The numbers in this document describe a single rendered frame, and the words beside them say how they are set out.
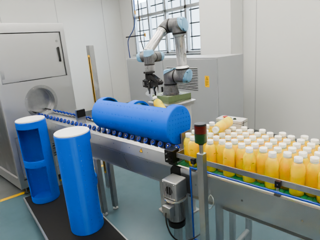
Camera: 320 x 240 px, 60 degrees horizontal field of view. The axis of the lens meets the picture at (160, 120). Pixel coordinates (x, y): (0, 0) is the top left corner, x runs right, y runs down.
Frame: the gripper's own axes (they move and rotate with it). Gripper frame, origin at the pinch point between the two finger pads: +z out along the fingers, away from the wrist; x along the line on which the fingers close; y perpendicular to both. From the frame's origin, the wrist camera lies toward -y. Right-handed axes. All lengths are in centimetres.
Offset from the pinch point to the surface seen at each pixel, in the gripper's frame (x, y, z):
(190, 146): 19, -46, 23
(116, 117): 14.2, 29.0, 15.1
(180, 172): 23, -40, 40
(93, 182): 36, 43, 67
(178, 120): 0.7, -23.1, 14.2
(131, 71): -189, 235, 6
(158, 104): 2.5, -6.2, 3.8
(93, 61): -32, 119, -26
